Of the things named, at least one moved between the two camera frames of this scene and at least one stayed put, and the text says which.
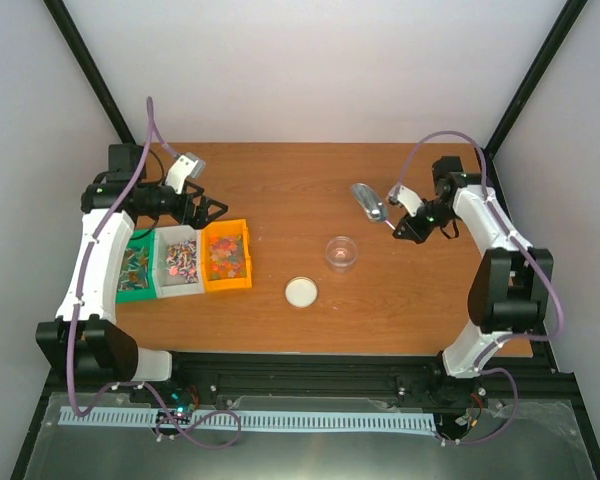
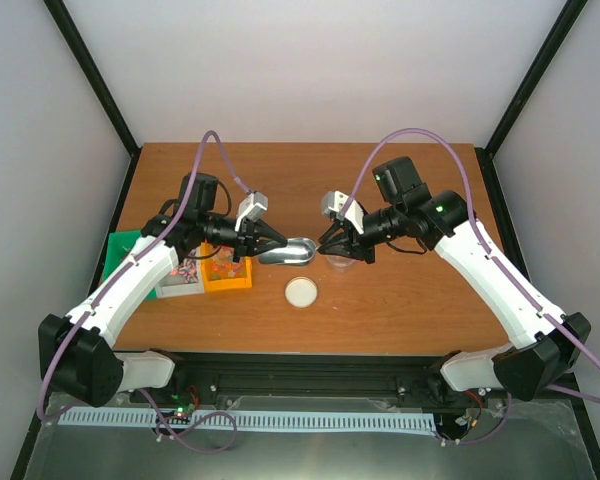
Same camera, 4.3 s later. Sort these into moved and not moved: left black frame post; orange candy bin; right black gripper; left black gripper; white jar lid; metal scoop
Moved: left black gripper; metal scoop; right black gripper
Not moved: left black frame post; orange candy bin; white jar lid
